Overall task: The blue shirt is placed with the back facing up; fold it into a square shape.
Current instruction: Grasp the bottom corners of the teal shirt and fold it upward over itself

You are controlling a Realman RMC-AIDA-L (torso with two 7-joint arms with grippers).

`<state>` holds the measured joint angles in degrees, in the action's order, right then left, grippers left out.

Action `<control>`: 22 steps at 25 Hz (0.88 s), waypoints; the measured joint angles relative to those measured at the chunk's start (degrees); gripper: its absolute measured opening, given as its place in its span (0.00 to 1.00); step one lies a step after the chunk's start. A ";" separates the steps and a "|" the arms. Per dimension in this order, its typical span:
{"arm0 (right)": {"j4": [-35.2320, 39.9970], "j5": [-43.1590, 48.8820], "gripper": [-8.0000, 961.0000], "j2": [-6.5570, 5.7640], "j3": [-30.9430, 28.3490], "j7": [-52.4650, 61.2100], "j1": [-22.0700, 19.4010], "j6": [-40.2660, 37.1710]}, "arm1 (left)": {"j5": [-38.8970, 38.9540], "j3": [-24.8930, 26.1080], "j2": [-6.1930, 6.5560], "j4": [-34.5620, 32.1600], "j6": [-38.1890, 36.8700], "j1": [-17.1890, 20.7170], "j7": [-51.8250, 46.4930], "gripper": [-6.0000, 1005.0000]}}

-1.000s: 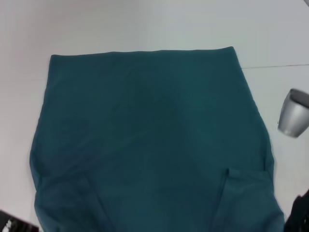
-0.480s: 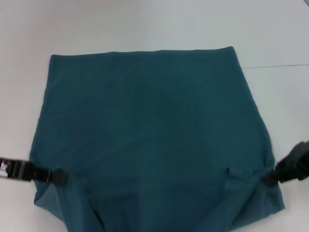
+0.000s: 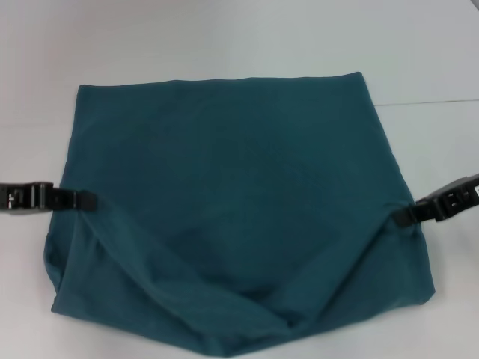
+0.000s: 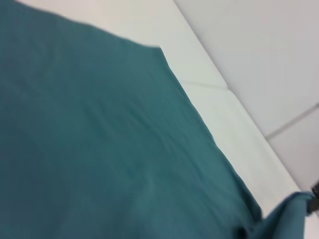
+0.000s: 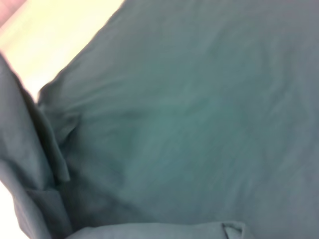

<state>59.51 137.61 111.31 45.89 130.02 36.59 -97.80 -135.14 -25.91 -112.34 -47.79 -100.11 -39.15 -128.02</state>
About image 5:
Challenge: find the teal blue shirt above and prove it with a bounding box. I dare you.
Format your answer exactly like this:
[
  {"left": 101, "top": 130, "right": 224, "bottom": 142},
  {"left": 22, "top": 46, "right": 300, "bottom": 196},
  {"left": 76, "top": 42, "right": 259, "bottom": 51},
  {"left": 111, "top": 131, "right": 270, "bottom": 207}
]
[{"left": 0, "top": 0, "right": 319, "bottom": 239}]

